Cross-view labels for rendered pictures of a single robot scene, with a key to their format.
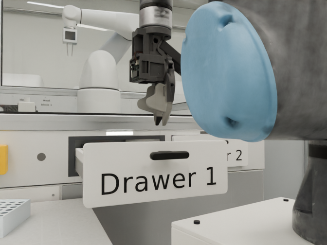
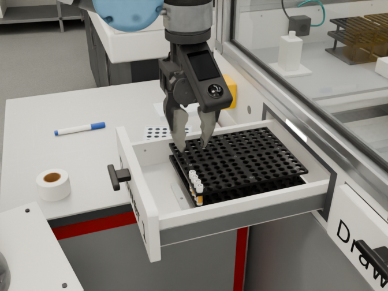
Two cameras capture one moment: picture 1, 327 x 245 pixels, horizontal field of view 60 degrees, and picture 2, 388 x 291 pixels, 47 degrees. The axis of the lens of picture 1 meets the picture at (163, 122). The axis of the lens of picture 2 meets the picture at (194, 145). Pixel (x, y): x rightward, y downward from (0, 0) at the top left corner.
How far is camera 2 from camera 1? 1.05 m
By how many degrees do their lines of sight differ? 94
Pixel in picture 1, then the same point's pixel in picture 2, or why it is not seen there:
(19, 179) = (239, 120)
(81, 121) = (271, 91)
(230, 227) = (11, 224)
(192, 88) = not seen: outside the picture
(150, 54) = (162, 63)
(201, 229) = (16, 211)
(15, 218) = not seen: hidden behind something
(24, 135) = (243, 81)
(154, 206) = (309, 252)
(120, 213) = (283, 221)
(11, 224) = not seen: hidden behind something
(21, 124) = (242, 68)
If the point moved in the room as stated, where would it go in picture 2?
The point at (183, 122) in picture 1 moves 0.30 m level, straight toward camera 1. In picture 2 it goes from (368, 176) to (179, 160)
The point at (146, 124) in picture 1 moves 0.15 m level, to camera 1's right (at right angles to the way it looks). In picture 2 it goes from (323, 138) to (339, 189)
